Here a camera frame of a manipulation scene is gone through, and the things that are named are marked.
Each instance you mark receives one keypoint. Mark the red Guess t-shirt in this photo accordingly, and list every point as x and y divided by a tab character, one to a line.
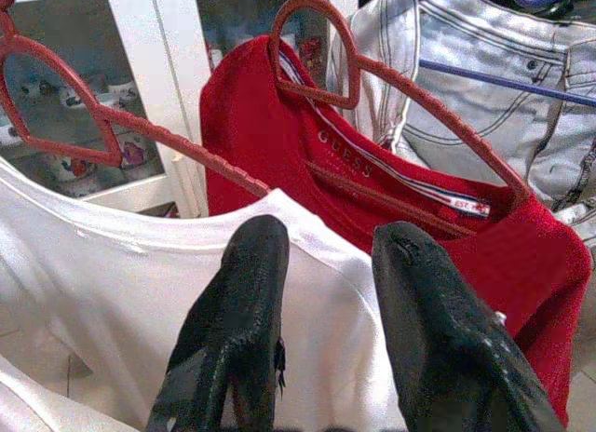
261	139

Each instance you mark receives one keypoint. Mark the blue plastic hanger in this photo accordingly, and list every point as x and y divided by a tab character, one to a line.
512	83

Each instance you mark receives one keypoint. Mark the light denim garment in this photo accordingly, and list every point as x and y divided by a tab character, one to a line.
489	55

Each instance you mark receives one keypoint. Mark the plain white t-shirt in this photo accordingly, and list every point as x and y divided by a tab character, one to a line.
93	287

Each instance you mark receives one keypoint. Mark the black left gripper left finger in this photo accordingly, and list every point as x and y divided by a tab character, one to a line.
233	320

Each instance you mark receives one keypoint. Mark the red heart-shaped plastic hanger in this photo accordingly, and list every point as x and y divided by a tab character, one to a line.
355	80
153	134

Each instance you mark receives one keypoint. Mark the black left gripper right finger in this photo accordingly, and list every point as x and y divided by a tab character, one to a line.
447	339

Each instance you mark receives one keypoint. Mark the white painted mug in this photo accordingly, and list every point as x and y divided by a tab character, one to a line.
74	171
122	93
136	155

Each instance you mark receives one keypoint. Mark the white glass-door cabinet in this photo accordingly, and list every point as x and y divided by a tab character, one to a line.
139	55

